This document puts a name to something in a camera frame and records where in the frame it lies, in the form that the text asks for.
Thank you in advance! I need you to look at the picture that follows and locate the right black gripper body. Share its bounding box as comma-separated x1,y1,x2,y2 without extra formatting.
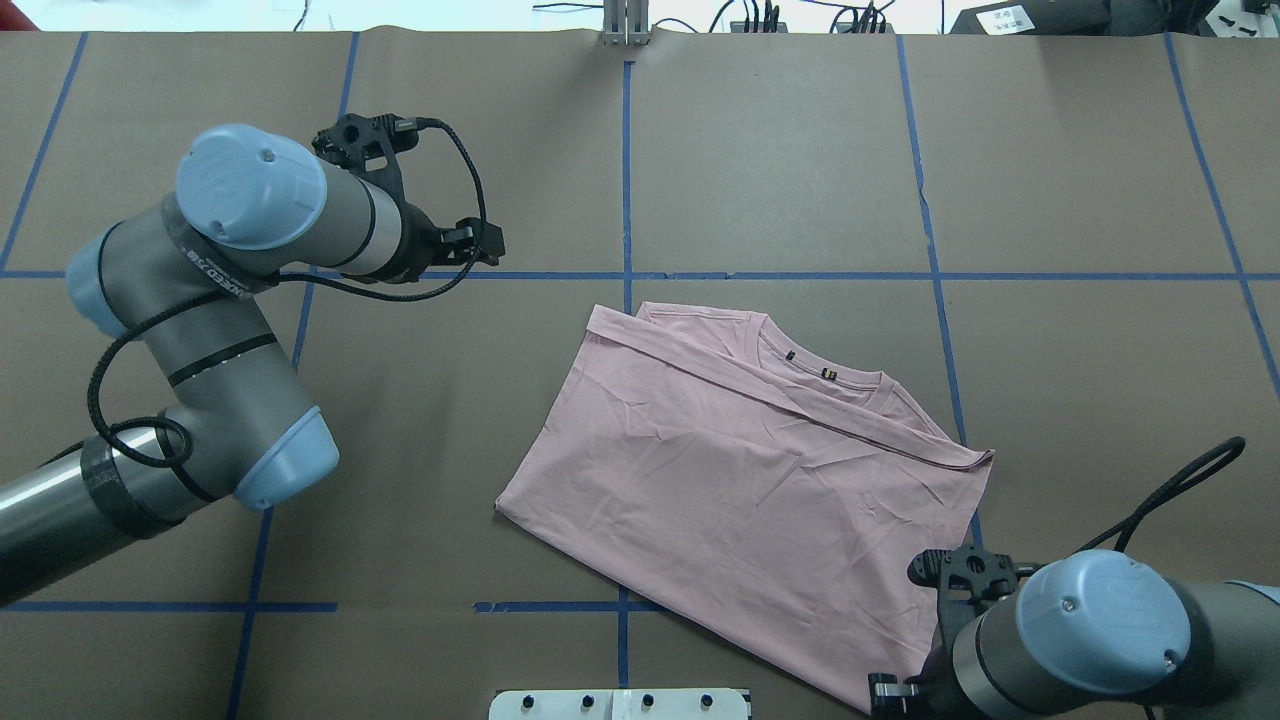
905,650,966,719

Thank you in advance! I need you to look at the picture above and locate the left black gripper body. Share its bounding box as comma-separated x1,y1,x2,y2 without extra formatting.
396,201,451,284

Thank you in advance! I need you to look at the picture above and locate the pink snoopy t-shirt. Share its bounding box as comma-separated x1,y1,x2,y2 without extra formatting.
495,302,995,712

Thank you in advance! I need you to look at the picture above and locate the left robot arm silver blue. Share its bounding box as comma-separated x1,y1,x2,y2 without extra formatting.
1,114,506,605

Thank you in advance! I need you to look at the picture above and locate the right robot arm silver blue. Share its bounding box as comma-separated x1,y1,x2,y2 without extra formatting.
868,544,1279,719

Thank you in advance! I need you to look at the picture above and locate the brown paper table cover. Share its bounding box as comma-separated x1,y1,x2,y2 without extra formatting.
3,27,1277,719

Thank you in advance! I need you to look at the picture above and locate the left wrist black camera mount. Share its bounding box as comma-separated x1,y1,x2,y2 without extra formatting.
311,113,425,201

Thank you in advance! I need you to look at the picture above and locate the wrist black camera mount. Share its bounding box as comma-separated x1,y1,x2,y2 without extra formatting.
906,544,1044,609
311,113,425,201

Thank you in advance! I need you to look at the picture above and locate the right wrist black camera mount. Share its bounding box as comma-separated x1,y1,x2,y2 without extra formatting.
906,544,1044,609

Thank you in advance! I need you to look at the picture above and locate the aluminium frame post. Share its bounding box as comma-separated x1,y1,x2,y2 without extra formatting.
600,0,652,47

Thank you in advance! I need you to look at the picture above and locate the white pedestal column with base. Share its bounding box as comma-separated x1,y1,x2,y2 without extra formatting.
488,687,753,719

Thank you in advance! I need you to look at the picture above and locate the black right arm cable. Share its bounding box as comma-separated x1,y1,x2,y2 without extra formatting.
1015,436,1247,582

